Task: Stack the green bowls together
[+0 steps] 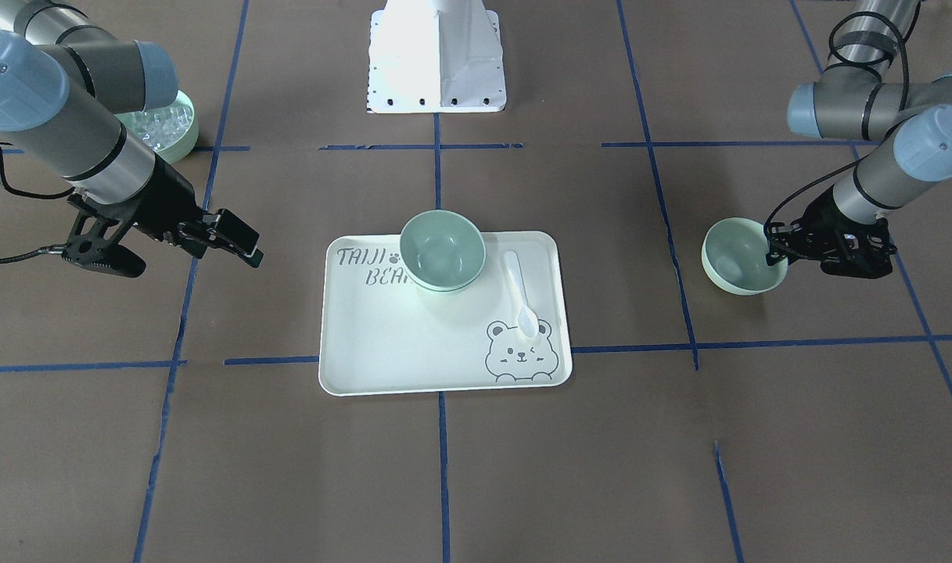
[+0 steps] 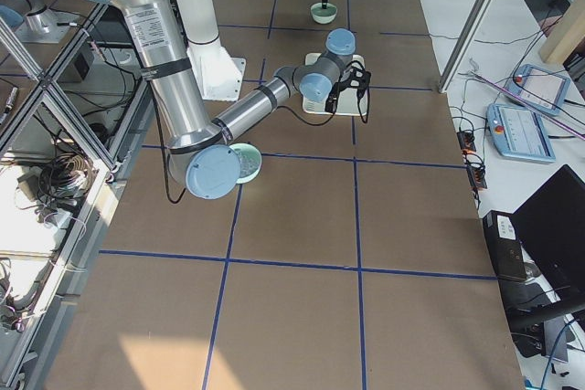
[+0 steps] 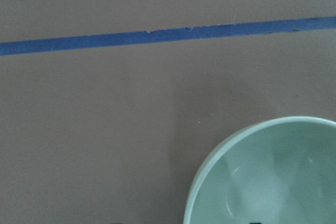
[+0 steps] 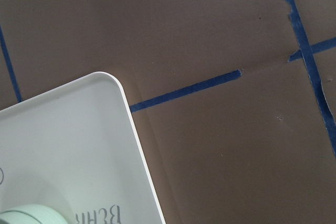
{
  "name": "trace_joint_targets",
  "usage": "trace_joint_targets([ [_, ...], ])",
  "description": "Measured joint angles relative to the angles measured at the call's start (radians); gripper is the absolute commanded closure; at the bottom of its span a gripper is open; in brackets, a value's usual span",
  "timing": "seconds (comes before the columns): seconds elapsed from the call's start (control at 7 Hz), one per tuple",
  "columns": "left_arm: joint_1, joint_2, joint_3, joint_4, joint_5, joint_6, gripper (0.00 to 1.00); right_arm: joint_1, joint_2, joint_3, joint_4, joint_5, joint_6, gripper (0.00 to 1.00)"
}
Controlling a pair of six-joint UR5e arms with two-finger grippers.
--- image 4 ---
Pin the white bear tray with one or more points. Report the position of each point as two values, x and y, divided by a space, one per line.
76 150

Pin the green bowl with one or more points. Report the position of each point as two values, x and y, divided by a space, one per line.
32 213

